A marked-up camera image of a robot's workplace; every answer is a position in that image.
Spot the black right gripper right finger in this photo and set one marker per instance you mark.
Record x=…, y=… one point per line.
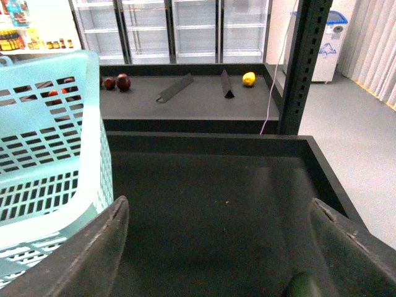
x=358, y=263

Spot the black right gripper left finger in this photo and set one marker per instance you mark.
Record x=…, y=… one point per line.
x=85, y=265

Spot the light blue plastic basket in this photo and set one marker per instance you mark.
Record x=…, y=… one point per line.
x=56, y=173

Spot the dark red apple on shelf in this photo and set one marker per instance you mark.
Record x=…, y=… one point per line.
x=123, y=82

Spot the orange fruit on shelf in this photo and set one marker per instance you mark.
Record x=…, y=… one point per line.
x=54, y=98

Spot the red fruit on shelf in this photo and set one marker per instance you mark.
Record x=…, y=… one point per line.
x=109, y=83

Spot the beige curtain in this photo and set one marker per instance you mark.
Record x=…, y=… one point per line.
x=368, y=55

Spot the left black shelf divider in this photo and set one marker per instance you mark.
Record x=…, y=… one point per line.
x=175, y=88

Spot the black shelf divider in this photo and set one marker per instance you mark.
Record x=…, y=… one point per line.
x=226, y=85
x=175, y=88

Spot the right black shelf divider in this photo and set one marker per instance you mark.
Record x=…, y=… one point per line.
x=226, y=85

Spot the yellow lemon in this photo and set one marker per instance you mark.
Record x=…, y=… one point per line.
x=249, y=79

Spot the glass door refrigerator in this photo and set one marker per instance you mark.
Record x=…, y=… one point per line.
x=174, y=32

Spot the shelf with bottles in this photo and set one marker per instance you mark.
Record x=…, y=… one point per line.
x=38, y=27

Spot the black shelf upright post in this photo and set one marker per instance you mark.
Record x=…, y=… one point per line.
x=309, y=28

